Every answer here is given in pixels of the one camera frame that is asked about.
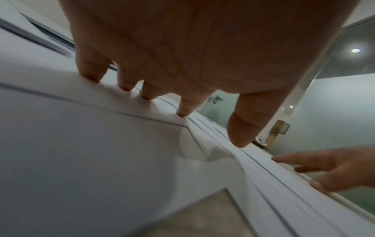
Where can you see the person's left hand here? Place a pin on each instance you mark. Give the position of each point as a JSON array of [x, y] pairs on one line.
[[205, 41]]

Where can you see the pile of white paper sheets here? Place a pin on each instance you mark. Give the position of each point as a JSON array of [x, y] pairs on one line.
[[88, 150]]

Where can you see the person's right hand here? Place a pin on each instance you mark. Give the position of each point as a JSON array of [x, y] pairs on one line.
[[337, 169]]

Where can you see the stacked cardboard boxes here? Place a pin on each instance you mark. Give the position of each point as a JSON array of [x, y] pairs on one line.
[[277, 132]]

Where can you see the frosted glass door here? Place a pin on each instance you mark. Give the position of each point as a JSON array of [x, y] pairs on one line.
[[222, 111]]

